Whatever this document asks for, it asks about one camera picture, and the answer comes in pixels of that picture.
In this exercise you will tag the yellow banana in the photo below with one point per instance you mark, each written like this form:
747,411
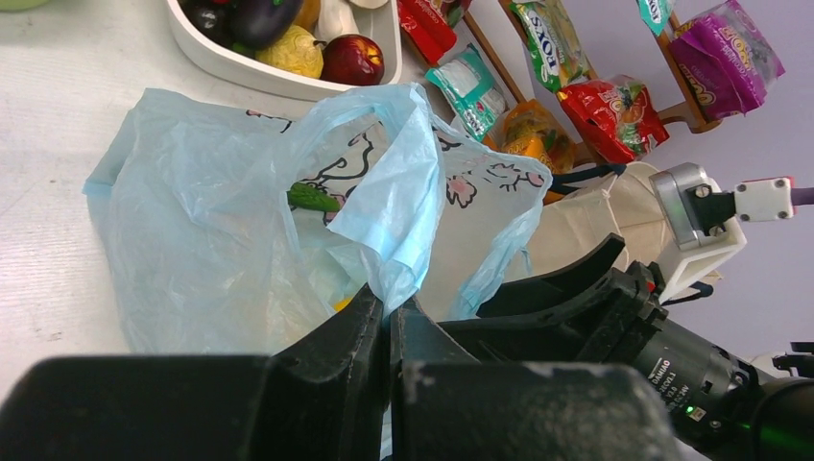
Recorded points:
339,306

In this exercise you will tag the red snack bag left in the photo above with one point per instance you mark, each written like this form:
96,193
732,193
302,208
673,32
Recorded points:
423,22

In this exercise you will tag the purple eggplant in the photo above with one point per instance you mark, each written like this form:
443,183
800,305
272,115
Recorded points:
260,23

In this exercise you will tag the wooden display rack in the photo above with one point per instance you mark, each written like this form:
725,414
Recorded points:
687,111

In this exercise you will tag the green candy bag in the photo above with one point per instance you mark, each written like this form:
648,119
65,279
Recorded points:
555,50

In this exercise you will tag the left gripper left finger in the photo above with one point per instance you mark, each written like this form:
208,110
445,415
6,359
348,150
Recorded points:
319,399

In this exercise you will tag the yellow pear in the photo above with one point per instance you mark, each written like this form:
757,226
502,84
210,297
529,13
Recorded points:
306,61

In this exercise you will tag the teal snack bag upper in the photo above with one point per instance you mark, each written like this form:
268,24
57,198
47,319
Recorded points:
656,14

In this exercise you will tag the white mushroom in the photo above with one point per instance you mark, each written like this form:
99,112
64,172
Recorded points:
336,17

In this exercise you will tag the teal snack bag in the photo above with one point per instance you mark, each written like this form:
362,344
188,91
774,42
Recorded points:
656,14
470,89

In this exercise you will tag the white vegetable tray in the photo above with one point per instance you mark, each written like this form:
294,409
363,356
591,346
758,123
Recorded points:
381,25

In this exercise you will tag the red snack bag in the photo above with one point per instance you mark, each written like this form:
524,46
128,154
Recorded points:
615,116
423,22

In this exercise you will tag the orange candy bag lower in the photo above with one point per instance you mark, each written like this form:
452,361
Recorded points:
530,130

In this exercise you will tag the green cucumber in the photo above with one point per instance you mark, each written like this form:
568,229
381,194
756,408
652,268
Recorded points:
305,196

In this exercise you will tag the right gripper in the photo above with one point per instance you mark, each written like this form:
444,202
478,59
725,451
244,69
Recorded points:
591,312

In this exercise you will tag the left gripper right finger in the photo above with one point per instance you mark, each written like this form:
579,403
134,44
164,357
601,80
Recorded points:
446,405

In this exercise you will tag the red apple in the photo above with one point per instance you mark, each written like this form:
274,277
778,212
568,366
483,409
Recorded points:
353,60

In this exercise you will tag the teal snack bag lower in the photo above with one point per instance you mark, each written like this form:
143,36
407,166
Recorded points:
470,89

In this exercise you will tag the light blue plastic bag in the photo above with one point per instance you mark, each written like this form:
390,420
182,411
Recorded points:
207,256

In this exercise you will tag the large purple snack bag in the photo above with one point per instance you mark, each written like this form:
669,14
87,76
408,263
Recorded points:
726,60

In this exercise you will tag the red snack bag right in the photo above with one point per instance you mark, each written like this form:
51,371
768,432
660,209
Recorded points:
615,116

